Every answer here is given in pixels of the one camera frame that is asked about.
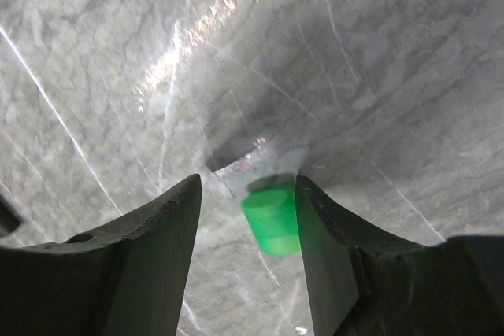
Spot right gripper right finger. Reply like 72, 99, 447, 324
295, 176, 503, 335

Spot green highlighter cap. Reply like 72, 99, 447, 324
240, 173, 301, 256

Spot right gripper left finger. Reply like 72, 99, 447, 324
1, 174, 202, 335

